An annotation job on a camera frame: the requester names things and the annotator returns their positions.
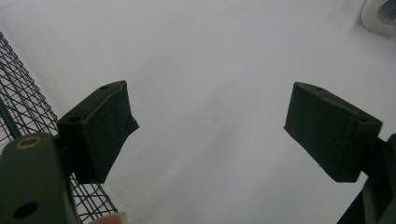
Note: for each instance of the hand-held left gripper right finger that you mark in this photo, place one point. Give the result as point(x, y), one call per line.
point(330, 130)

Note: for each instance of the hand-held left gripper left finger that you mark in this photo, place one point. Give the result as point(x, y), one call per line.
point(96, 130)

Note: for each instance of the white round cup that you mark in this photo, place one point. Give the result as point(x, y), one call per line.
point(378, 15)

